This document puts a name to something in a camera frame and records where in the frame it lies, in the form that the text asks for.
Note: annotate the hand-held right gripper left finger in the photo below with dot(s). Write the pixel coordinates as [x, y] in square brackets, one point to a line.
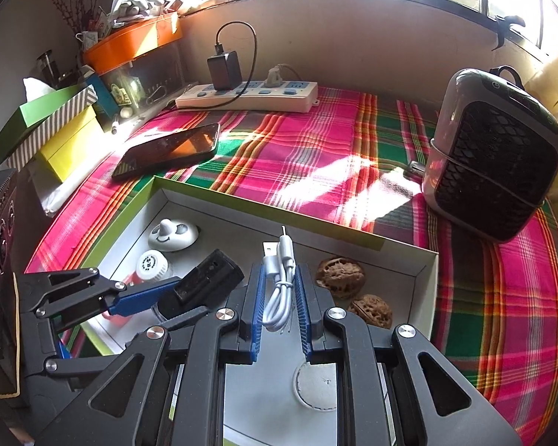
[259, 309]

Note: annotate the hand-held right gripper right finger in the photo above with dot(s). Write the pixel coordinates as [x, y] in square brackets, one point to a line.
[305, 318]

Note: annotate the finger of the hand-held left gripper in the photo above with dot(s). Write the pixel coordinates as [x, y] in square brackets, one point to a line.
[139, 295]
[83, 367]

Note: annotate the white round cap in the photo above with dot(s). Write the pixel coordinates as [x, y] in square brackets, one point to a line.
[152, 265]

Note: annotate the black rectangular device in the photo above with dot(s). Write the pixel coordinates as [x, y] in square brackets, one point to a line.
[204, 274]

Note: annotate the brown walnut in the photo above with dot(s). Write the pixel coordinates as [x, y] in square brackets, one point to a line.
[340, 278]
[371, 312]

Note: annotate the green cardboard box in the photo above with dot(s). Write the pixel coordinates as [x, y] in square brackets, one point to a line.
[242, 232]

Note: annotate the white paper sheet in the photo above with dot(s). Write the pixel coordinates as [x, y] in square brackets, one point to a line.
[60, 195]

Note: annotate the black smartphone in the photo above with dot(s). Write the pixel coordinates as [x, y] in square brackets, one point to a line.
[167, 148]

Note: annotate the plaid tablecloth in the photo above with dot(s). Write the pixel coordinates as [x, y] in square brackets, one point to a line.
[307, 158]

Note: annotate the yellow box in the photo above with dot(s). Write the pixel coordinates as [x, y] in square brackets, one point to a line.
[69, 148]

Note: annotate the teal box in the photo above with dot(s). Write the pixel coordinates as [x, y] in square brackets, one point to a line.
[103, 97]

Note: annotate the green striped box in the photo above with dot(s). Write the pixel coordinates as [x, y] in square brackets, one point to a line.
[42, 109]

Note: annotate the white power strip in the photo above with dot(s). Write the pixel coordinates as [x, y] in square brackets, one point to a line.
[279, 97]

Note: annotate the clear glass tank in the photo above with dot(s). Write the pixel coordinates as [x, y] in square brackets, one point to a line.
[158, 79]

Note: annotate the white tissue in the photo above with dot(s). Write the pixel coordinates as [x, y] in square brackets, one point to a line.
[35, 88]

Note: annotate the white plug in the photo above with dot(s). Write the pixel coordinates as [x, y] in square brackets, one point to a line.
[273, 76]

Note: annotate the black charger adapter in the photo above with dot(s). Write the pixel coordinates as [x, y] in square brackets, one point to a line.
[223, 72]

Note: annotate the grey fan heater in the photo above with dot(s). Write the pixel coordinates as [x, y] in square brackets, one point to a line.
[493, 167]

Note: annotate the orange tray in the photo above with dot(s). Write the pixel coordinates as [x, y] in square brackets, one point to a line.
[130, 46]

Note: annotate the white mug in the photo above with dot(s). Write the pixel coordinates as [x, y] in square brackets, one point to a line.
[86, 40]

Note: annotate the dried red branches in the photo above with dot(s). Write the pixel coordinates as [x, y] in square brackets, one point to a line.
[70, 4]

